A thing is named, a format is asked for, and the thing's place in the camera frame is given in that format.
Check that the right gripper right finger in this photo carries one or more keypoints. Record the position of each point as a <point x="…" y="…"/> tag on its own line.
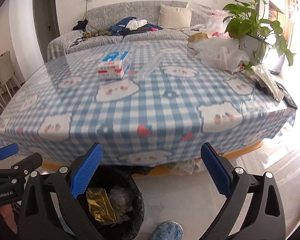
<point x="265" y="217"/>

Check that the gold foil bag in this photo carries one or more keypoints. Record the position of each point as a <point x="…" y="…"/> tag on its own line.
<point x="100" y="206"/>

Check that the blue checked bear tablecloth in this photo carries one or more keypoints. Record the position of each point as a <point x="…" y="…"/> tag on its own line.
<point x="64" y="108"/>

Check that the clear plastic tube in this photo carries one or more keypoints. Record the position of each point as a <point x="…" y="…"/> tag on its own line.
<point x="150" y="66"/>

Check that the beige striped pillow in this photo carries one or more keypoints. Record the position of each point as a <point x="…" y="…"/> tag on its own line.
<point x="174" y="17"/>

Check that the grey door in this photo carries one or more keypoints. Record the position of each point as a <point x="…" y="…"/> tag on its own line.
<point x="45" y="23"/>

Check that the black remote control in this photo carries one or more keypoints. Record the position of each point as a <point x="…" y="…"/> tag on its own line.
<point x="287" y="98"/>

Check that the blue slipper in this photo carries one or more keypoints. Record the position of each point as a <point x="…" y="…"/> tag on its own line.
<point x="169" y="230"/>

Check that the white plastic bag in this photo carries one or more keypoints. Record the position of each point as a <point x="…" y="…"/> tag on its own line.
<point x="220" y="53"/>

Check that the plastic bags under table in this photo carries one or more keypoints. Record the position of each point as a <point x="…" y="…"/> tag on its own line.
<point x="186" y="167"/>

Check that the blue white milk carton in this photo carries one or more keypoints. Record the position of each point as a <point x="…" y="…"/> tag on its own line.
<point x="113" y="65"/>

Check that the black lined trash bin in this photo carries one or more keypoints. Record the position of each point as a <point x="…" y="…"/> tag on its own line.
<point x="107" y="177"/>

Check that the tan tissue box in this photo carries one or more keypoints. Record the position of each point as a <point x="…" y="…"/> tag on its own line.
<point x="195" y="38"/>

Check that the folded white napkins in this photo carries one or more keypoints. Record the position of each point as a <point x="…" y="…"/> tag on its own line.
<point x="262" y="76"/>

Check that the person left hand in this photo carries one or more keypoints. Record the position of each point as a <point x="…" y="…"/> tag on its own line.
<point x="7" y="213"/>

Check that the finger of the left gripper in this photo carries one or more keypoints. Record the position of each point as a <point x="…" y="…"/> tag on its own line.
<point x="8" y="151"/>
<point x="28" y="164"/>

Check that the green potted plant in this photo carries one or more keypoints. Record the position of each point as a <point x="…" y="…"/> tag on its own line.
<point x="243" y="20"/>

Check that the clear bag with scraps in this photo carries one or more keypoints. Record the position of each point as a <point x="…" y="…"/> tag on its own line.
<point x="121" y="200"/>

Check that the grey covered sofa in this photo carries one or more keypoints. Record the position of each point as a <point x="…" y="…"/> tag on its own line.
<point x="105" y="16"/>

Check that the red printed plastic bag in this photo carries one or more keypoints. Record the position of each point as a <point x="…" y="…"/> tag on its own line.
<point x="214" y="21"/>

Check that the black bag on sofa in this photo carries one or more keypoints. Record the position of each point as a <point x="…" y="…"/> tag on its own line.
<point x="80" y="25"/>

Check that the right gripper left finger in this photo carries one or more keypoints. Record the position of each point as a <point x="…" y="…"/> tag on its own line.
<point x="50" y="208"/>

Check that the pile of clothes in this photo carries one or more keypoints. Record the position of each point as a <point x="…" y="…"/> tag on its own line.
<point x="127" y="26"/>

